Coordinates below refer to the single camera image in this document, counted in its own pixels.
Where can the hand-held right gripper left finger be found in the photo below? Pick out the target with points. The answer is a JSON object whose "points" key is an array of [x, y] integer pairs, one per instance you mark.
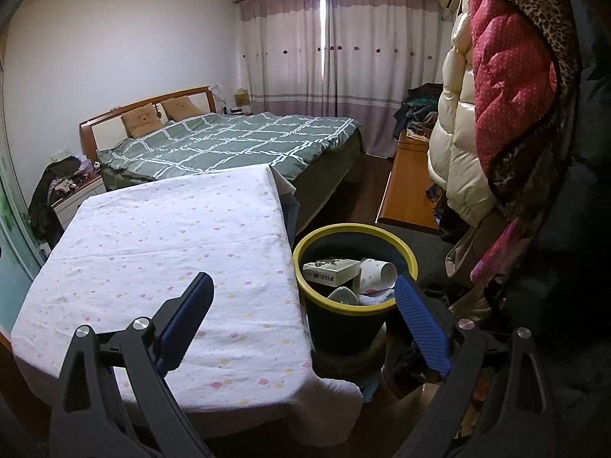
{"points": [[191, 315]]}

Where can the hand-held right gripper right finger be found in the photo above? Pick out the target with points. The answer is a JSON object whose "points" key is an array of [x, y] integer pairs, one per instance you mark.
{"points": [[420, 319]]}

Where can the white dotted paper cup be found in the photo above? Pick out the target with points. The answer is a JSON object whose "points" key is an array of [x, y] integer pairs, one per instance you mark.
{"points": [[374, 276]]}

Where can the yellow rimmed dark bin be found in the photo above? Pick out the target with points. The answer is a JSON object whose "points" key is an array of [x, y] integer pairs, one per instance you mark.
{"points": [[343, 329]]}

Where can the white paper bowl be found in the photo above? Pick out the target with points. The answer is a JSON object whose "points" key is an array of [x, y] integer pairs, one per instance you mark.
{"points": [[343, 296]]}

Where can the white box with black print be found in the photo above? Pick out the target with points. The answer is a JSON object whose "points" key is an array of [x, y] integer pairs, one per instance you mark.
{"points": [[329, 269]]}

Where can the beige bag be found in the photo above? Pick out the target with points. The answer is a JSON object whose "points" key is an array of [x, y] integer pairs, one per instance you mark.
{"points": [[463, 253]]}

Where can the pink floral garment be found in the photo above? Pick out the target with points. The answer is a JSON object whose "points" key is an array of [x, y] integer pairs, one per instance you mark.
{"points": [[496, 253]]}

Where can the wooden low cabinet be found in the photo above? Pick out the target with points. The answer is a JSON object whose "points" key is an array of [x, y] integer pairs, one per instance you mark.
{"points": [[408, 186]]}

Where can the white nightstand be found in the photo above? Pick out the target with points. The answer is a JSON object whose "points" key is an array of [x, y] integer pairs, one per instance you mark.
{"points": [[74, 205]]}

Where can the cream puffer coat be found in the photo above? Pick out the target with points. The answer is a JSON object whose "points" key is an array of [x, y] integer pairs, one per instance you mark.
{"points": [[458, 152]]}

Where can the green checked bed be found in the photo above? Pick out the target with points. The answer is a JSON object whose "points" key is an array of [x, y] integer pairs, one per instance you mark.
{"points": [[238, 143]]}

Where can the dark clothes heap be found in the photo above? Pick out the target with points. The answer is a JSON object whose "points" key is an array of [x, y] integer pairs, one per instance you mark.
{"points": [[45, 200]]}

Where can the sliding door wardrobe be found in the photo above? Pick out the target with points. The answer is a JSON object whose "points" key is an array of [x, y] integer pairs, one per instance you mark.
{"points": [[14, 238]]}

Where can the brown bear pillow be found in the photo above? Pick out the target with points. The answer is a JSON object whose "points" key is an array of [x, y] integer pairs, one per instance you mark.
{"points": [[181, 109], [141, 121]]}

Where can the pile of mixed clothes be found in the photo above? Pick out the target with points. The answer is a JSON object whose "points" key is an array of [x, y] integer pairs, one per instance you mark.
{"points": [[417, 109]]}

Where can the small cardboard box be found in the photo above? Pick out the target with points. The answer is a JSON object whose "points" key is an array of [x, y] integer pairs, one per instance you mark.
{"points": [[241, 98]]}

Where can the pink white curtains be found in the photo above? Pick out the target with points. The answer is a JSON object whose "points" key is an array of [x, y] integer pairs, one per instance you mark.
{"points": [[372, 57]]}

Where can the leopard print garment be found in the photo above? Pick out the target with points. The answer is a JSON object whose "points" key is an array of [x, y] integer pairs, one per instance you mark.
{"points": [[553, 19]]}

